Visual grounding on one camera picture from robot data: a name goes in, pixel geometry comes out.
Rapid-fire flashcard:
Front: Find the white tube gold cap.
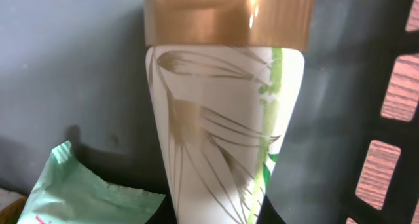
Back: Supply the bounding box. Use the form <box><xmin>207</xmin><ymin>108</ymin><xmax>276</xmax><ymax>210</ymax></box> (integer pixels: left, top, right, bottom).
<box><xmin>144</xmin><ymin>0</ymin><xmax>314</xmax><ymax>223</ymax></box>

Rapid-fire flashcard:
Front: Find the mint green wipes pack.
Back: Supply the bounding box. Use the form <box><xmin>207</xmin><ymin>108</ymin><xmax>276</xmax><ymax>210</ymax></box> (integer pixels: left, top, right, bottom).
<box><xmin>18</xmin><ymin>141</ymin><xmax>165</xmax><ymax>224</ymax></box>

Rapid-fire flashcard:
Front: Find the grey plastic mesh basket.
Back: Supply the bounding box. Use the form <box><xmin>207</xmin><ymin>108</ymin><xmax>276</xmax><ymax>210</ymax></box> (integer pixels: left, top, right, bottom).
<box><xmin>1</xmin><ymin>0</ymin><xmax>418</xmax><ymax>223</ymax></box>

